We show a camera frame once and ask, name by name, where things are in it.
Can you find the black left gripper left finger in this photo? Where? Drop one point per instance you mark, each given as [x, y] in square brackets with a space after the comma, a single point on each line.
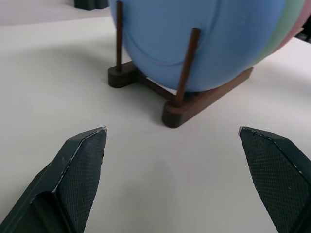
[73, 179]

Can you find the green plate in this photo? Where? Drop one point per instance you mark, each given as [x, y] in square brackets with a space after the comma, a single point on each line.
[283, 31]

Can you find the red plate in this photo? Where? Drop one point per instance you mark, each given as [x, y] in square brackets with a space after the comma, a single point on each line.
[297, 26]

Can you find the blue plate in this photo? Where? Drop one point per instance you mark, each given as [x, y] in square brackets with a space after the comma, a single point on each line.
[218, 43]

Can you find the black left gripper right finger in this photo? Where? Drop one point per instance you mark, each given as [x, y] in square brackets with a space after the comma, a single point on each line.
[274, 174]

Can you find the dark green box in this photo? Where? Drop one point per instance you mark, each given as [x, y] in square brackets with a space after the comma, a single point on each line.
[91, 3]

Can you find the dark wooden dish rack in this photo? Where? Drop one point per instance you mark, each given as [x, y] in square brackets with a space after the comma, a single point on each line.
[194, 104]

